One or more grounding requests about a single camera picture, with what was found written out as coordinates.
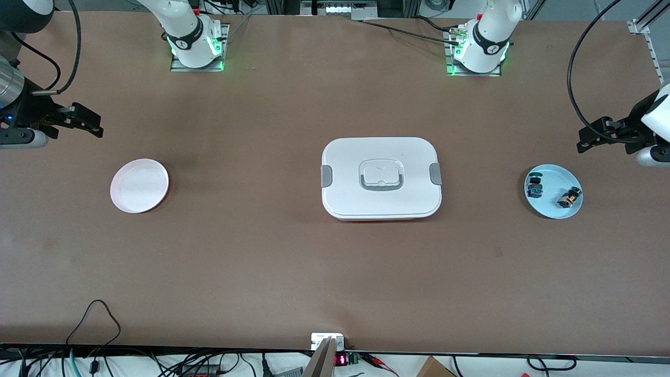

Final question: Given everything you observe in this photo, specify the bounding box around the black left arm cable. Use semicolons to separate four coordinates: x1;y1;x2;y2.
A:
567;0;626;143

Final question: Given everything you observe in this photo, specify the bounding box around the pink round plate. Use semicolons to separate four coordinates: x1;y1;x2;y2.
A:
110;159;170;214

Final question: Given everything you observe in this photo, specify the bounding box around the black flat loop cable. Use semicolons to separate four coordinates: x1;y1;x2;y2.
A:
526;354;578;372

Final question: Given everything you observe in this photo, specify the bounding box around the teal cable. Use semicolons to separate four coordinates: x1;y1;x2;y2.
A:
67;348;85;377

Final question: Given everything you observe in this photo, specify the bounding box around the white mounting block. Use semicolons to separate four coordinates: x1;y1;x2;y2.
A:
311;333;345;350

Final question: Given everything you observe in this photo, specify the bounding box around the aluminium corner bracket rail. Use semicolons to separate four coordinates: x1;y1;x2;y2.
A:
627;0;670;87

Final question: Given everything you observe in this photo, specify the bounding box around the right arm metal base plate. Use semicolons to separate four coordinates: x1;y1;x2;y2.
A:
170;23;230;73

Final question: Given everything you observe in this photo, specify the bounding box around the white lidded lunch box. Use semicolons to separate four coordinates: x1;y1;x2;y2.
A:
320;137;443;221

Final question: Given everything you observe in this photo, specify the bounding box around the brown cardboard box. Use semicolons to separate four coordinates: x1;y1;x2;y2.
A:
416;356;456;377

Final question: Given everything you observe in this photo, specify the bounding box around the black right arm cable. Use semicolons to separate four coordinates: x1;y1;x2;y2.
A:
10;0;82;96

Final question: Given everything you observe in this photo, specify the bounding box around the red alligator clip lead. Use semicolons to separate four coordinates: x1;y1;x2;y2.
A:
361;353;399;377

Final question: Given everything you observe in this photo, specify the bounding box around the orange black push switch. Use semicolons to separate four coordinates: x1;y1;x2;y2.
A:
556;187;583;208

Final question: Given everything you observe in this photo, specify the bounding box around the black looped cable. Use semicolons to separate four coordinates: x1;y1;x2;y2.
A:
65;300;122;362

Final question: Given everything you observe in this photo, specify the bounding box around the aluminium profile bar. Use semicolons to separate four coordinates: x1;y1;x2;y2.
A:
303;337;338;377

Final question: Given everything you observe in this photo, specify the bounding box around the black base power cable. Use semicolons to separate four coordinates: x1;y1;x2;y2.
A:
359;16;462;47

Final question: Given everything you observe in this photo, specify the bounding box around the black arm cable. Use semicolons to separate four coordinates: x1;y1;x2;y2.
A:
10;0;82;96
567;0;626;143

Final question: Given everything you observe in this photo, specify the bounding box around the light blue round plate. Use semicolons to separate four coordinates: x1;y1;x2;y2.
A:
524;164;583;219

